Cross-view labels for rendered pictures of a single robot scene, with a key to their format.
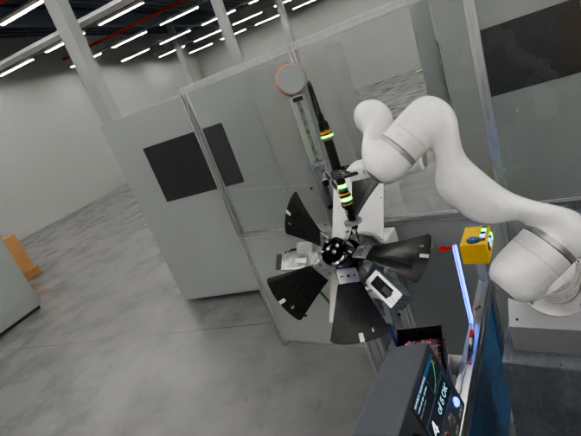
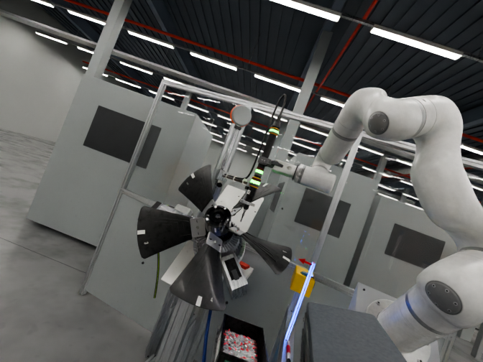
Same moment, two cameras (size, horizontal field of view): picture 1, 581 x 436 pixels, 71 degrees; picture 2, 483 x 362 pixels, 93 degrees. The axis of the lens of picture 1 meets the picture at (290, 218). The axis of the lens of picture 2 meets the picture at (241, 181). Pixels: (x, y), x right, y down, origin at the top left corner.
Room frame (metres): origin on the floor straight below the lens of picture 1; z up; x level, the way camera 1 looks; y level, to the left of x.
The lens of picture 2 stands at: (0.52, 0.20, 1.38)
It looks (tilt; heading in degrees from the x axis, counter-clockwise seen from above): 2 degrees up; 339
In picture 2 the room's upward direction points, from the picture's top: 21 degrees clockwise
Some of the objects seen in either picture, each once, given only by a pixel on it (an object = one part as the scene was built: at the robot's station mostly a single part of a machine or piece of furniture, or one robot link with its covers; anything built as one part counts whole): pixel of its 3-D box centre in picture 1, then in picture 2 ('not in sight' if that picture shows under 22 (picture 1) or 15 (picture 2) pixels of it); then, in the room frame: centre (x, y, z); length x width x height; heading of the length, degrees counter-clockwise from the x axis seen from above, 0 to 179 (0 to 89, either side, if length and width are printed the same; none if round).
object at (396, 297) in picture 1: (389, 290); (233, 276); (1.46, -0.28, 0.98); 0.20 x 0.16 x 0.20; 144
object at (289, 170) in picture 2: (365, 168); (285, 169); (1.41, -0.31, 1.52); 0.11 x 0.10 x 0.07; 54
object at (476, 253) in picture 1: (477, 246); (302, 281); (1.49, -0.69, 1.02); 0.16 x 0.10 x 0.11; 144
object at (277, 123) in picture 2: (338, 173); (262, 161); (1.47, -0.22, 1.52); 0.04 x 0.04 x 0.46
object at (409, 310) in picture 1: (411, 321); (203, 322); (1.98, -0.46, 0.42); 0.04 x 0.04 x 0.83; 54
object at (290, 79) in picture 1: (290, 80); (240, 115); (2.19, -0.24, 1.88); 0.17 x 0.15 x 0.16; 54
